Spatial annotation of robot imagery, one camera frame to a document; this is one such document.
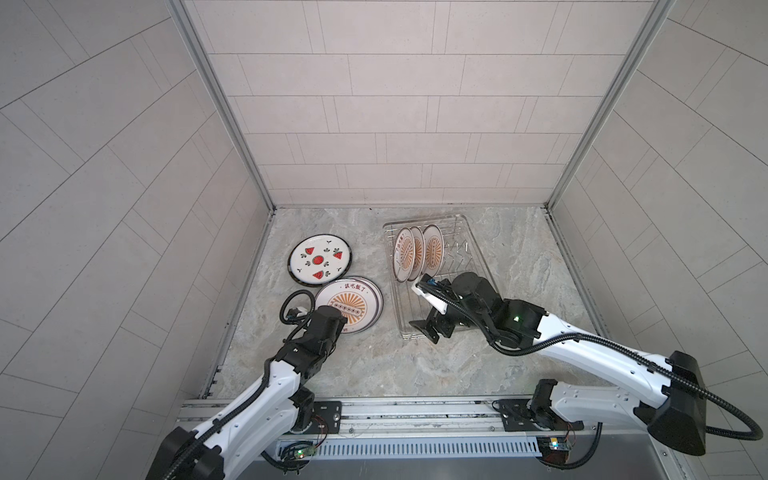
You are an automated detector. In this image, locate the sunburst plate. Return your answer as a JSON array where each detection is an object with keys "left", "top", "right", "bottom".
[
  {"left": 393, "top": 228, "right": 415, "bottom": 282},
  {"left": 423, "top": 224, "right": 445, "bottom": 277}
]

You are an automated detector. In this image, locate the red rimmed plate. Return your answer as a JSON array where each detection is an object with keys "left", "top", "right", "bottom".
[
  {"left": 408, "top": 226, "right": 425, "bottom": 281},
  {"left": 316, "top": 277, "right": 377, "bottom": 334}
]

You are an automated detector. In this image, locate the watermelon pattern plate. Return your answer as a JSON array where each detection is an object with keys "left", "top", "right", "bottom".
[{"left": 287, "top": 234, "right": 352, "bottom": 287}]

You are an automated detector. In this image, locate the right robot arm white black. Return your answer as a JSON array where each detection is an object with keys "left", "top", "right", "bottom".
[{"left": 411, "top": 272, "right": 763, "bottom": 456}]

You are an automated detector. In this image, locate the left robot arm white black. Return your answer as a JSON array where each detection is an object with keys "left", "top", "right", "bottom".
[{"left": 147, "top": 306, "right": 347, "bottom": 479}]

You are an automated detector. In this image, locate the sunburst plate front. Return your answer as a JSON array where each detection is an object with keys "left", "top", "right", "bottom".
[{"left": 393, "top": 228, "right": 415, "bottom": 282}]

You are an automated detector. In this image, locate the left circuit board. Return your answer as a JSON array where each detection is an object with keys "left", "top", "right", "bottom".
[{"left": 280, "top": 441, "right": 317, "bottom": 463}]

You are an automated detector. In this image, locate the circuit board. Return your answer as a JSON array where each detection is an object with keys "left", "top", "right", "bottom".
[
  {"left": 280, "top": 441, "right": 317, "bottom": 463},
  {"left": 536, "top": 436, "right": 573, "bottom": 467}
]

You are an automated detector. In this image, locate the ventilation grille strip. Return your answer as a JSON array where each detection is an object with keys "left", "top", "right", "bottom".
[{"left": 310, "top": 437, "right": 541, "bottom": 460}]

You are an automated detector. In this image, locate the right circuit board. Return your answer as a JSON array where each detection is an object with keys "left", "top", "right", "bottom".
[{"left": 536, "top": 436, "right": 573, "bottom": 467}]

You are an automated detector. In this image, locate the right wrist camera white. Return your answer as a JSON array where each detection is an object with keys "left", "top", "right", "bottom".
[{"left": 411, "top": 275, "right": 449, "bottom": 315}]

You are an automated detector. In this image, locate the wire dish rack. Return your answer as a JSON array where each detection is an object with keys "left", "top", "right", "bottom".
[{"left": 382, "top": 214, "right": 499, "bottom": 340}]

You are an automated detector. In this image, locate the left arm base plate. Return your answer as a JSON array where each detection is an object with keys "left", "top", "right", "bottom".
[{"left": 290, "top": 401, "right": 342, "bottom": 435}]

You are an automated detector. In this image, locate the aluminium mounting rail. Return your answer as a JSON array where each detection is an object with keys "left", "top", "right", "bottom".
[{"left": 170, "top": 392, "right": 670, "bottom": 442}]

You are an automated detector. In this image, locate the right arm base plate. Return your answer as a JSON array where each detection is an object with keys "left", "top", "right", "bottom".
[{"left": 491, "top": 398, "right": 584, "bottom": 432}]

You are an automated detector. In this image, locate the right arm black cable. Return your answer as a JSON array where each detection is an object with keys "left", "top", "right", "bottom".
[{"left": 536, "top": 422, "right": 604, "bottom": 470}]

